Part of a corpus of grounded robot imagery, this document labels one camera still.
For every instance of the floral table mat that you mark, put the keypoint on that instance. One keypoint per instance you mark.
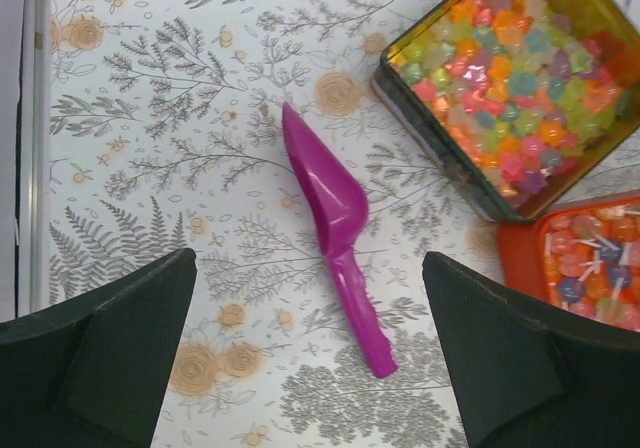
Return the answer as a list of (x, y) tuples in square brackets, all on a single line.
[(165, 132)]

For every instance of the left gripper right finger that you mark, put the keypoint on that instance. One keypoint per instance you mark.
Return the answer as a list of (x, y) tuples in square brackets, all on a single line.
[(527, 374)]

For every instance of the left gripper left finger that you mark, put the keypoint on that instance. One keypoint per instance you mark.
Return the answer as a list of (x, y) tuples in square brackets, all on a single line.
[(92, 371)]

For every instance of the purple plastic scoop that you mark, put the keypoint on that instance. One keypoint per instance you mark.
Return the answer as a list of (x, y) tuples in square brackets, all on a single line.
[(340, 211)]

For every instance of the dark tin translucent star candies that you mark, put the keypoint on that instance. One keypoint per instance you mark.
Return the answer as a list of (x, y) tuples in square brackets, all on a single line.
[(515, 100)]

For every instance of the orange tin of lollipops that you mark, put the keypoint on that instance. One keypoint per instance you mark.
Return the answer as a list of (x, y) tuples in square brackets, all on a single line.
[(582, 257)]

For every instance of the aluminium frame rail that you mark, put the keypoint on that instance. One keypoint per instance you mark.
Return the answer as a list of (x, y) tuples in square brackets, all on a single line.
[(33, 156)]

